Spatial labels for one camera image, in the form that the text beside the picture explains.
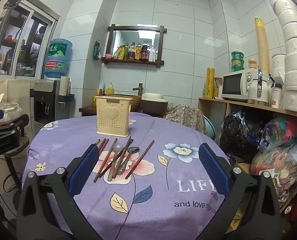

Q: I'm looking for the blue water jug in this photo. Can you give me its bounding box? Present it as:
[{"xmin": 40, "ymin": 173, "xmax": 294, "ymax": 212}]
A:
[{"xmin": 44, "ymin": 39, "xmax": 73, "ymax": 80}]

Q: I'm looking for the cream plastic utensil holder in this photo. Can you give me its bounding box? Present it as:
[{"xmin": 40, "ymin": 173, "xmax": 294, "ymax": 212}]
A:
[{"xmin": 96, "ymin": 95, "xmax": 133, "ymax": 137}]

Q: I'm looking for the white paper cup tube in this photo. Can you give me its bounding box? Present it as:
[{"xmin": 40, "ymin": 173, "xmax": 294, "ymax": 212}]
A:
[{"xmin": 60, "ymin": 76, "xmax": 71, "ymax": 98}]

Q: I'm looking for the row of condiment bottles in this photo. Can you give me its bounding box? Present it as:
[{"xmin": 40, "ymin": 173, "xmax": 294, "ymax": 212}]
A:
[{"xmin": 112, "ymin": 41, "xmax": 157, "ymax": 62}]

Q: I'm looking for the clear bag of packets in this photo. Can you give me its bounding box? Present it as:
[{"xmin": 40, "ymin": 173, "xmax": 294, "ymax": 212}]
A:
[{"xmin": 251, "ymin": 142, "xmax": 297, "ymax": 205}]

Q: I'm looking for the yellow wrap roll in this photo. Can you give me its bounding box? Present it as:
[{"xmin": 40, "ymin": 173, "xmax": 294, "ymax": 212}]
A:
[{"xmin": 206, "ymin": 67, "xmax": 215, "ymax": 98}]

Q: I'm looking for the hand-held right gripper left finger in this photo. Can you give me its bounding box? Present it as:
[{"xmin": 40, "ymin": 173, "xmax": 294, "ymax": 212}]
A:
[{"xmin": 17, "ymin": 144, "xmax": 106, "ymax": 240}]

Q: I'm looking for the white thermos jug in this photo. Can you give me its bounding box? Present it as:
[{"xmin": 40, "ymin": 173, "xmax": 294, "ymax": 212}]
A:
[{"xmin": 248, "ymin": 71, "xmax": 271, "ymax": 107}]

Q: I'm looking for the brown and cream rice cooker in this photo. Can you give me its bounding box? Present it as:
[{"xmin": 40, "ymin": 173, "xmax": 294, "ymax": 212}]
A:
[{"xmin": 141, "ymin": 92, "xmax": 169, "ymax": 117}]

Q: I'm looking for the colourful plastic bag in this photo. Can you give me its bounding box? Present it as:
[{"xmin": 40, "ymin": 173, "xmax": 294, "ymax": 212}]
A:
[{"xmin": 262, "ymin": 116, "xmax": 297, "ymax": 153}]

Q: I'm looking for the tall stack of paper cups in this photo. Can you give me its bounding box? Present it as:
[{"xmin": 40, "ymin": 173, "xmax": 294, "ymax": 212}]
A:
[{"xmin": 254, "ymin": 17, "xmax": 271, "ymax": 74}]

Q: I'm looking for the paisley floral cloth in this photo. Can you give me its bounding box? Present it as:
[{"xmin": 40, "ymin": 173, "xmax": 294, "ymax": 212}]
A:
[{"xmin": 163, "ymin": 102, "xmax": 205, "ymax": 137}]

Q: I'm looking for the black plastic bag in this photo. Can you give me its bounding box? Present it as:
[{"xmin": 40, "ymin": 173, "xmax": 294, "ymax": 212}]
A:
[{"xmin": 220, "ymin": 107, "xmax": 266, "ymax": 162}]

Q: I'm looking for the glass storage jar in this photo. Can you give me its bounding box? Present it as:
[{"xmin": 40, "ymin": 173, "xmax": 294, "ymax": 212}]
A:
[{"xmin": 214, "ymin": 77, "xmax": 223, "ymax": 98}]

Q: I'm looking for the translucent grey plastic spoon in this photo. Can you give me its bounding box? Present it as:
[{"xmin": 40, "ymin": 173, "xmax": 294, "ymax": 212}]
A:
[{"xmin": 108, "ymin": 142, "xmax": 124, "ymax": 180}]

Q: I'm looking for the white bottle with red label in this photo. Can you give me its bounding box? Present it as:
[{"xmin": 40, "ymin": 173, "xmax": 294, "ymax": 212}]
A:
[{"xmin": 271, "ymin": 82, "xmax": 284, "ymax": 109}]

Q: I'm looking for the white pot with glass lid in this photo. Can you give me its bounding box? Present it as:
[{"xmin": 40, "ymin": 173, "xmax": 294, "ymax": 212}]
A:
[{"xmin": 0, "ymin": 94, "xmax": 20, "ymax": 120}]

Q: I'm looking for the bamboo style faucet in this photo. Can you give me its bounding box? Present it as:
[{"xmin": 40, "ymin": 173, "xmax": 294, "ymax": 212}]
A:
[{"xmin": 133, "ymin": 82, "xmax": 145, "ymax": 97}]

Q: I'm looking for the sliding window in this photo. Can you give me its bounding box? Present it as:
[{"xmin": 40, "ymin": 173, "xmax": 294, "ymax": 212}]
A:
[{"xmin": 0, "ymin": 0, "xmax": 58, "ymax": 78}]

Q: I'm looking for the wooden framed mirror shelf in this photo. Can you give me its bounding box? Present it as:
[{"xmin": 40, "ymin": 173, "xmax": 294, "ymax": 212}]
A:
[{"xmin": 102, "ymin": 24, "xmax": 167, "ymax": 67}]

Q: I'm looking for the white microwave oven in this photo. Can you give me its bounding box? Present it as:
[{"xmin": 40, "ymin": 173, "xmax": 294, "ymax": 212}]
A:
[{"xmin": 221, "ymin": 68, "xmax": 260, "ymax": 103}]

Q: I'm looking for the metal spoon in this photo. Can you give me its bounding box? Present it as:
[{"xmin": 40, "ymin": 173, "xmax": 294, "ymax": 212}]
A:
[{"xmin": 117, "ymin": 146, "xmax": 140, "ymax": 176}]

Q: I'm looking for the purple floral tablecloth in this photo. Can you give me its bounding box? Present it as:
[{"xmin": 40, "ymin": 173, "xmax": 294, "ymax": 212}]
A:
[{"xmin": 22, "ymin": 111, "xmax": 230, "ymax": 240}]

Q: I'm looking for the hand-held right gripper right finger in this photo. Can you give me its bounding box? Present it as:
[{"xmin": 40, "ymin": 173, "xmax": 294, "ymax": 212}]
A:
[{"xmin": 198, "ymin": 143, "xmax": 281, "ymax": 240}]

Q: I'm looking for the dark brown wooden chopstick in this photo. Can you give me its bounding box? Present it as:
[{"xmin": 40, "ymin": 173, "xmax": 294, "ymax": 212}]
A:
[
  {"xmin": 108, "ymin": 135, "xmax": 132, "ymax": 182},
  {"xmin": 117, "ymin": 139, "xmax": 134, "ymax": 175}
]

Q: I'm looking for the blue plastic basin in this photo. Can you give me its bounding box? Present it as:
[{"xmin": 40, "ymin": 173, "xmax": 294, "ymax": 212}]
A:
[{"xmin": 202, "ymin": 116, "xmax": 216, "ymax": 139}]

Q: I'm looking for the dark wooden side table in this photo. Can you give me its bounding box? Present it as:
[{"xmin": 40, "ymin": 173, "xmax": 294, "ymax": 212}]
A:
[{"xmin": 79, "ymin": 105, "xmax": 144, "ymax": 117}]

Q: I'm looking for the green packet on wall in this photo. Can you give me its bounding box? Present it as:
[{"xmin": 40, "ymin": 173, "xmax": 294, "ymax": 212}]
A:
[{"xmin": 94, "ymin": 41, "xmax": 102, "ymax": 60}]

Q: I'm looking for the wicker basket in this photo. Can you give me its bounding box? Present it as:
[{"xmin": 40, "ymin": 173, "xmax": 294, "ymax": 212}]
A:
[{"xmin": 107, "ymin": 94, "xmax": 142, "ymax": 110}]

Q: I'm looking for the wooden shelf unit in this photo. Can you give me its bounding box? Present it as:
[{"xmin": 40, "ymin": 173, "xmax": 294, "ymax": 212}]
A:
[{"xmin": 198, "ymin": 97, "xmax": 297, "ymax": 213}]

